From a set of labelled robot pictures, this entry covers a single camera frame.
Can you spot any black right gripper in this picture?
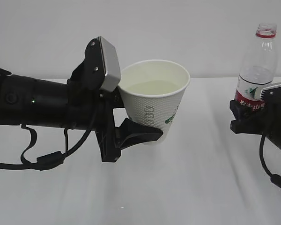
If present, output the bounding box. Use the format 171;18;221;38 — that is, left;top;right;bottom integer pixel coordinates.
229;100;281;135

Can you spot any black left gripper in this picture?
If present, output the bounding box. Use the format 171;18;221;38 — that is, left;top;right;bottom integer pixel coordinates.
93;88;163;162

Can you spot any white paper cup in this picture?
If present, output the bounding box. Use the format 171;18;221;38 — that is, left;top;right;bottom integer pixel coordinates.
118;60;191;145

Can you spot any Nongfu Spring water bottle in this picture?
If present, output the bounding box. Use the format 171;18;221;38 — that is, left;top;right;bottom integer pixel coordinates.
234;22;278;111

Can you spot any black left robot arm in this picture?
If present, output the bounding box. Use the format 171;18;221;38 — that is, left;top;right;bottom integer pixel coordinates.
0;68;163;162

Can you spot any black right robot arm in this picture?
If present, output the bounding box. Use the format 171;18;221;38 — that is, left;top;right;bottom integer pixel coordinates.
229;100;281;150

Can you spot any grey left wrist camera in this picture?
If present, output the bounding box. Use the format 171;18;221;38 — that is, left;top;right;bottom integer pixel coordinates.
83;36;122;91

